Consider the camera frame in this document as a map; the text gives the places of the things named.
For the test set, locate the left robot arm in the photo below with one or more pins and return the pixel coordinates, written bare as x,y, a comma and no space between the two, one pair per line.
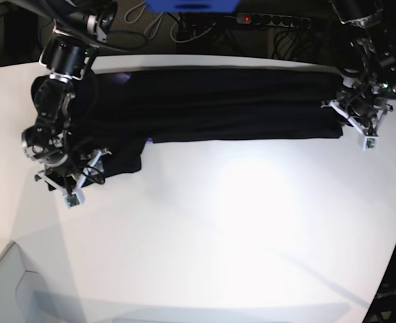
364,104

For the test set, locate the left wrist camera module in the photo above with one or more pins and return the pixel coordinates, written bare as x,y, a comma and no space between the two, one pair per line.
369,142

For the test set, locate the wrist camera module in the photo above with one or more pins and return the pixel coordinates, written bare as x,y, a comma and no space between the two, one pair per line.
74,198
369,142

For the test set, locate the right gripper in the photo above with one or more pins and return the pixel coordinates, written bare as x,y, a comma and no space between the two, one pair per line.
68,175

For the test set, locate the white bin bottom left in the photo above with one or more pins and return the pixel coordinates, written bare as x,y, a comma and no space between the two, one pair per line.
25,295

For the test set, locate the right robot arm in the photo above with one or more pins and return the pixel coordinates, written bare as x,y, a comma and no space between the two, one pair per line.
80,30

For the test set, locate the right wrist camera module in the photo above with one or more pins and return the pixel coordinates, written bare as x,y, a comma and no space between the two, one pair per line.
74,198

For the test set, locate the blue box overhead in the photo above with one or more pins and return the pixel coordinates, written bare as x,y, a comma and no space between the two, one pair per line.
193,6

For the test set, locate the black power strip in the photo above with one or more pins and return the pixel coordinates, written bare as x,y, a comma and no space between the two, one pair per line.
269,20

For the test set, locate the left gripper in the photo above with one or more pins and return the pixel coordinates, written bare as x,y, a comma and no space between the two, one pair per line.
368,122

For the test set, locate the black t-shirt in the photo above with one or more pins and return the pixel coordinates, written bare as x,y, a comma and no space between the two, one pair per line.
124,111

